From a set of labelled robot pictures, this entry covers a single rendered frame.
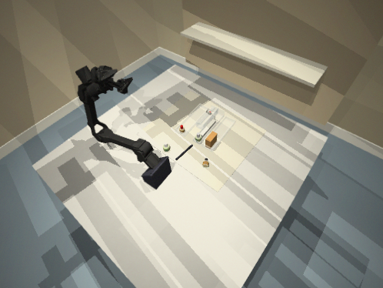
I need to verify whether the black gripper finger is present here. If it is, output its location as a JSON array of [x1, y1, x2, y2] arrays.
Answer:
[[97, 68, 117, 82], [121, 77, 133, 92]]

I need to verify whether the brown wooden block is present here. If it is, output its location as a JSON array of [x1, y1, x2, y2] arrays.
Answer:
[[205, 131, 218, 147]]

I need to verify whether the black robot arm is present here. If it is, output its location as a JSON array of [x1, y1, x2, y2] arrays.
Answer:
[[75, 65, 161, 169]]

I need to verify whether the white jar with orange label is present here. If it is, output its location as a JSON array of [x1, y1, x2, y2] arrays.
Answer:
[[202, 158, 209, 168]]

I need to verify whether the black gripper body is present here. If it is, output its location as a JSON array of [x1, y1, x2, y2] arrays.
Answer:
[[91, 67, 128, 95]]

